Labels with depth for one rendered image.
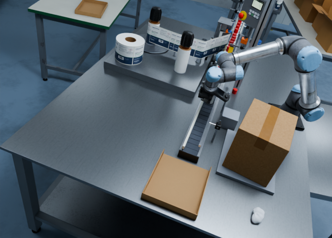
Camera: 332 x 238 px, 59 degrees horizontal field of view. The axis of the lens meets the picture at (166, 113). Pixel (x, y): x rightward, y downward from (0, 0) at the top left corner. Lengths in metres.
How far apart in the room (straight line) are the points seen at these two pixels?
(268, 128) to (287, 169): 0.38
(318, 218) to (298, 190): 1.17
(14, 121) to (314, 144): 2.44
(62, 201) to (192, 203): 0.99
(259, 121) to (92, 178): 0.84
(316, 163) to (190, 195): 0.83
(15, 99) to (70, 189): 1.40
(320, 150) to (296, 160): 0.23
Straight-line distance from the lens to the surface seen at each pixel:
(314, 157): 1.98
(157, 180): 1.45
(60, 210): 2.07
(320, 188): 1.81
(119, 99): 1.87
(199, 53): 2.28
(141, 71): 2.07
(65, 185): 2.17
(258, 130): 1.45
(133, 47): 2.05
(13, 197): 2.45
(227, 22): 2.45
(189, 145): 1.58
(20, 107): 3.15
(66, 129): 1.66
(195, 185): 1.48
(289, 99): 2.08
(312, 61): 1.68
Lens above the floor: 1.97
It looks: 39 degrees down
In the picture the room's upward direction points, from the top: 13 degrees clockwise
